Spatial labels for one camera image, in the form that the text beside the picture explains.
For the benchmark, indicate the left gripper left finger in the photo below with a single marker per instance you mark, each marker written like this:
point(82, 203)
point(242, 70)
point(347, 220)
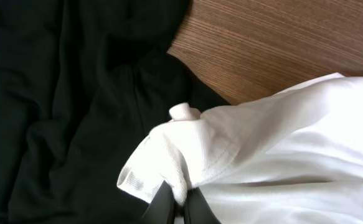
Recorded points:
point(162, 208)

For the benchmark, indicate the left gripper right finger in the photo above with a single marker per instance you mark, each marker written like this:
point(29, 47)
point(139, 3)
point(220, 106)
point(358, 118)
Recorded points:
point(197, 210)

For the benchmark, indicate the white polo shirt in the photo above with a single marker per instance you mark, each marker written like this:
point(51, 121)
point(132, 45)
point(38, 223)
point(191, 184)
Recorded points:
point(293, 157)

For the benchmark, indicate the black garment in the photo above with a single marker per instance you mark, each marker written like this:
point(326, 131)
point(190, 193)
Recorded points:
point(82, 82)

